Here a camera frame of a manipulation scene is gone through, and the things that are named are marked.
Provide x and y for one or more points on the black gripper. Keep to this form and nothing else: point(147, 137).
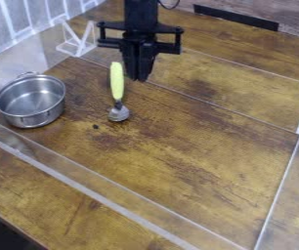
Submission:
point(139, 67)

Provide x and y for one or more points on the green handled metal spoon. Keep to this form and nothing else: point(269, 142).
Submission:
point(119, 113)

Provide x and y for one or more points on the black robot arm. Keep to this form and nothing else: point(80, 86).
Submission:
point(140, 16)

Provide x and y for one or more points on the clear acrylic barrier front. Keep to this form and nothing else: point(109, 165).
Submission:
point(167, 223)

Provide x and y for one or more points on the clear acrylic triangle bracket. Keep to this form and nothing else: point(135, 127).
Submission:
point(76, 46)

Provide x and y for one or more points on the black strip on table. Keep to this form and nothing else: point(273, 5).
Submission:
point(229, 16)

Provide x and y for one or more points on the small steel pot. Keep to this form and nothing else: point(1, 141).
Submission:
point(32, 100)

